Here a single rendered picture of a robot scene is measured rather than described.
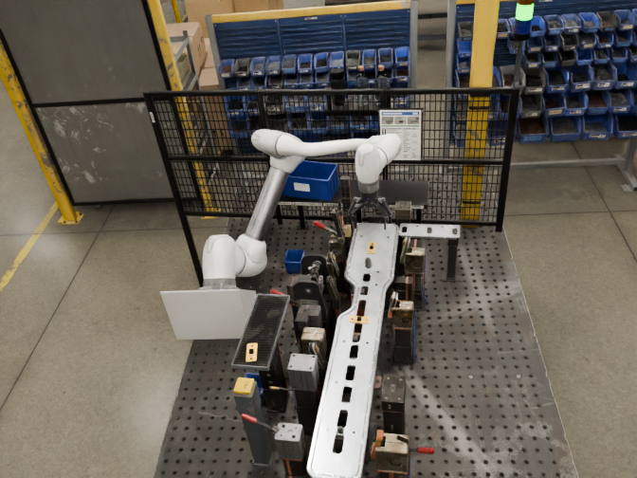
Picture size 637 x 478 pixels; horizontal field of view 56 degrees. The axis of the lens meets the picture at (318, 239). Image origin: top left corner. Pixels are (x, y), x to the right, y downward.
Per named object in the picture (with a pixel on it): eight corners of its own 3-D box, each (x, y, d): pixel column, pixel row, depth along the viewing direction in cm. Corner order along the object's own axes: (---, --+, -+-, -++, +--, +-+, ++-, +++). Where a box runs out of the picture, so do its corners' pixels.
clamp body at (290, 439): (312, 501, 219) (301, 446, 197) (282, 497, 222) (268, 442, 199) (317, 476, 227) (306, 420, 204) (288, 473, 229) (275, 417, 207)
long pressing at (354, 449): (369, 486, 192) (369, 483, 191) (300, 477, 196) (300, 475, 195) (400, 225, 296) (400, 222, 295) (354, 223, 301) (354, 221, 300)
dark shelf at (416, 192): (427, 210, 302) (427, 205, 300) (257, 205, 320) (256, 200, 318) (428, 185, 319) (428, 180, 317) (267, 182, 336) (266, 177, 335)
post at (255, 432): (270, 468, 231) (252, 397, 204) (251, 465, 233) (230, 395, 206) (275, 450, 237) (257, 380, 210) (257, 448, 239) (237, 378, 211)
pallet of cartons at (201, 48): (255, 156, 558) (235, 47, 493) (170, 164, 562) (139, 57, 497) (263, 100, 653) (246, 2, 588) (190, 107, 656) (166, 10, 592)
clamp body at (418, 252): (426, 312, 288) (427, 257, 267) (401, 310, 291) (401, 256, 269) (427, 299, 295) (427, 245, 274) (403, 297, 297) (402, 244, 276)
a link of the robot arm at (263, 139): (279, 128, 274) (296, 135, 286) (249, 121, 284) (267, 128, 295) (271, 156, 275) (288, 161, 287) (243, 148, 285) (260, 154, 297)
